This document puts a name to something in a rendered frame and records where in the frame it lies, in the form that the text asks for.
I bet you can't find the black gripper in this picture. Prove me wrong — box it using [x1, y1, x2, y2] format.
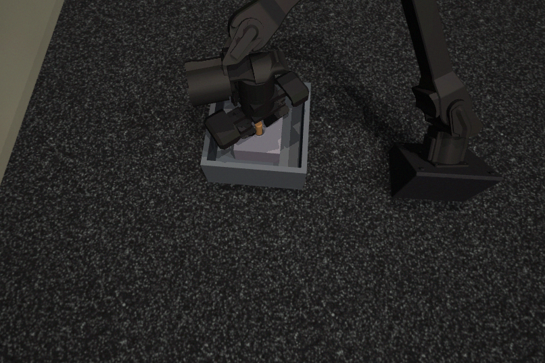
[204, 71, 309, 149]

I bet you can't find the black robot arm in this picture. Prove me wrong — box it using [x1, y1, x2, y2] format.
[185, 0, 483, 168]

